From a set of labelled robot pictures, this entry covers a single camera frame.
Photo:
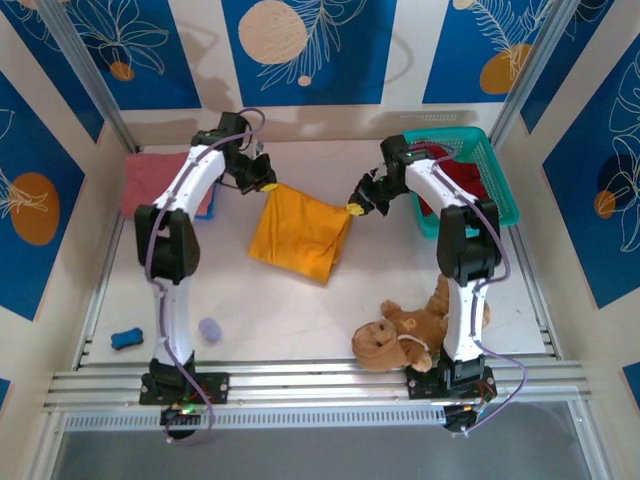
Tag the orange t-shirt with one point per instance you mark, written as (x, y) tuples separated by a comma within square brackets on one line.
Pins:
[(300, 235)]

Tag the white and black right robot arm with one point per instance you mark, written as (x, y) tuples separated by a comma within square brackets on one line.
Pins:
[(462, 320)]

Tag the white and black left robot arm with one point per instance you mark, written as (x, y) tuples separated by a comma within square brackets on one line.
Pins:
[(175, 320)]

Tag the blue folded t-shirt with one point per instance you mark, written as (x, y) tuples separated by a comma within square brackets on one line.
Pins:
[(209, 210)]

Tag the red t-shirt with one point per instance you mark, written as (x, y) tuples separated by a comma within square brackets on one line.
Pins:
[(470, 180)]

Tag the pink folded t-shirt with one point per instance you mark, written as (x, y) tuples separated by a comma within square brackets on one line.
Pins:
[(150, 175)]

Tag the teal plastic basket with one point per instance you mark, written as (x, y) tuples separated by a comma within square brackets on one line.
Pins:
[(502, 195)]

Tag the brown teddy bear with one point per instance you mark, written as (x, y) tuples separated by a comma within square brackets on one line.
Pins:
[(400, 325)]

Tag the lilac egg-shaped toy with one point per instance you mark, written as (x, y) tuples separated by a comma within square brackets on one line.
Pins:
[(210, 330)]

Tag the blue bone toy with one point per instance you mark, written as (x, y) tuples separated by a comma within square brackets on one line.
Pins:
[(126, 339)]

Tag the black controller box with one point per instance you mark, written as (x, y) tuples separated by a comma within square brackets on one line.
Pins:
[(180, 415)]

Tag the aluminium frame post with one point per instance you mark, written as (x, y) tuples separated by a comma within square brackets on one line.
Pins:
[(95, 85), (525, 75)]

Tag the aluminium front frame rails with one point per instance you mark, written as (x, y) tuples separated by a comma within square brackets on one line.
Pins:
[(320, 385)]

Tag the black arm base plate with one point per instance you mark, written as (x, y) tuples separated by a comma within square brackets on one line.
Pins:
[(215, 387), (417, 387)]

